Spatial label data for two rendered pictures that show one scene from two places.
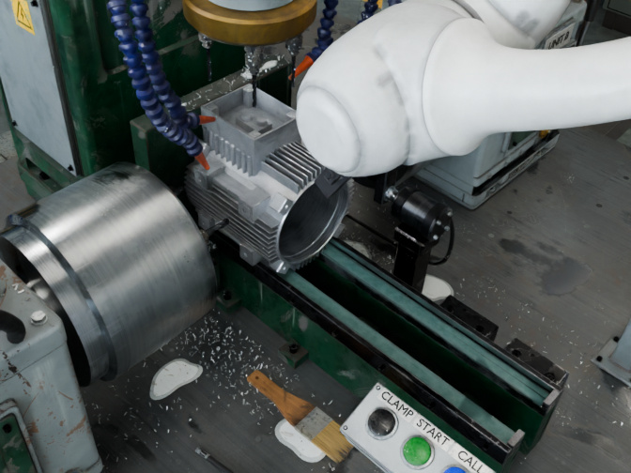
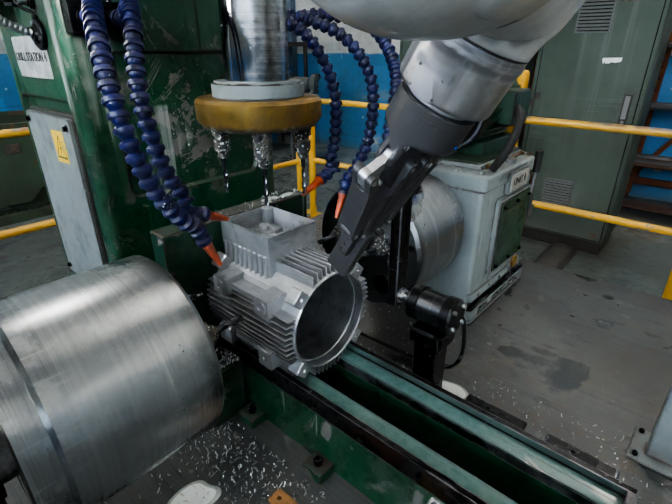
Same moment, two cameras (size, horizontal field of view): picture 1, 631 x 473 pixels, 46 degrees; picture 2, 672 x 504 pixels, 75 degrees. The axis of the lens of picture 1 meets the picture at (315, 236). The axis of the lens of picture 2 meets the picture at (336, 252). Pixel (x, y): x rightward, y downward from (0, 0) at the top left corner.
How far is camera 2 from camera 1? 47 cm
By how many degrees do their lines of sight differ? 18
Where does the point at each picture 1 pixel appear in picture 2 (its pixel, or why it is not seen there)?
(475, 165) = (467, 283)
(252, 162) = (267, 263)
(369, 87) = not seen: outside the picture
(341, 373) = (370, 487)
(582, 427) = not seen: outside the picture
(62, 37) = (87, 155)
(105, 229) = (78, 311)
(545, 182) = (521, 301)
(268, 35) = (273, 118)
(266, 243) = (283, 342)
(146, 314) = (123, 419)
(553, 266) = (552, 365)
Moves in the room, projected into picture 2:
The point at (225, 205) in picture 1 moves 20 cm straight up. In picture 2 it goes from (243, 309) to (230, 182)
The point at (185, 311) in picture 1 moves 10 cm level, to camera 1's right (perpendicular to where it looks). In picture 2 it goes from (180, 415) to (273, 415)
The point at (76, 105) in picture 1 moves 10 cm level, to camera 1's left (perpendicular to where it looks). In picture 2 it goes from (104, 224) to (43, 224)
